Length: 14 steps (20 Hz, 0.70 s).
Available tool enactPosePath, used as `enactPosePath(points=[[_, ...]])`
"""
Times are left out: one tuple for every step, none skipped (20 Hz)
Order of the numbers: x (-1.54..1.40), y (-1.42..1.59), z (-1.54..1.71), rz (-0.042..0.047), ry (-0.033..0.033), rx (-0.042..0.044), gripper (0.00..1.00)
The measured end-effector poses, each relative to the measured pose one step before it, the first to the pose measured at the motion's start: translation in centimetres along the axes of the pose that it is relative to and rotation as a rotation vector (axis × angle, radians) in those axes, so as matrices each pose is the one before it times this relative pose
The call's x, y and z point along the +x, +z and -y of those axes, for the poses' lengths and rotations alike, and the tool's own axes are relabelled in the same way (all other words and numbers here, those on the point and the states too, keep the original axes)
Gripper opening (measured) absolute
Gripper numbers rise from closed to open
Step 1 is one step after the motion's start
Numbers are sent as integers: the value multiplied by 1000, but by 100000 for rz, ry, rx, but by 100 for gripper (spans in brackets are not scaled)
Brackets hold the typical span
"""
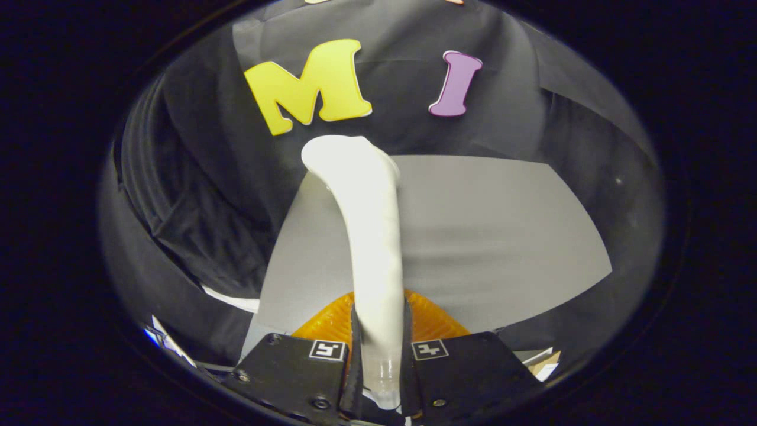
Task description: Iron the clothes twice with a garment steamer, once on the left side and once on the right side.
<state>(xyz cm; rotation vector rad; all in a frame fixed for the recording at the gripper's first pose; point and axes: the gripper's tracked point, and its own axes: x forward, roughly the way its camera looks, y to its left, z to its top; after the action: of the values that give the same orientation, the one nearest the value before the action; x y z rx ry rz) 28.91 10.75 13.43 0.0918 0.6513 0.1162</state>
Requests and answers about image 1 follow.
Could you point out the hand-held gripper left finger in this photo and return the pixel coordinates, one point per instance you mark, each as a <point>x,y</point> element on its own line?
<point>357,378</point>

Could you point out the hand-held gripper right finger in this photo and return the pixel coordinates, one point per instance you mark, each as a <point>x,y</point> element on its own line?
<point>408,367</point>

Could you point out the white garment steamer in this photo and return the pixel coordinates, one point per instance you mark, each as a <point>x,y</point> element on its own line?
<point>372,236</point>

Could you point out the white shirt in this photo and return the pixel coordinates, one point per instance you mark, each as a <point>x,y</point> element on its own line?
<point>236,300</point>

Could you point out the black suit jacket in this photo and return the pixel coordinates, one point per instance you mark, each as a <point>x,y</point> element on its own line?
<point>201,225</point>

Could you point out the brown cardboard piece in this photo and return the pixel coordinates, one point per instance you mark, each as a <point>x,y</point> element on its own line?
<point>544,364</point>

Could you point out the grey cabinet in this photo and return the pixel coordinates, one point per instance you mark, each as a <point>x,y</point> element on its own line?
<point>502,236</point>

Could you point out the black backdrop cloth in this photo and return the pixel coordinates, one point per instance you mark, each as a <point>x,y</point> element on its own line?
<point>502,89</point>

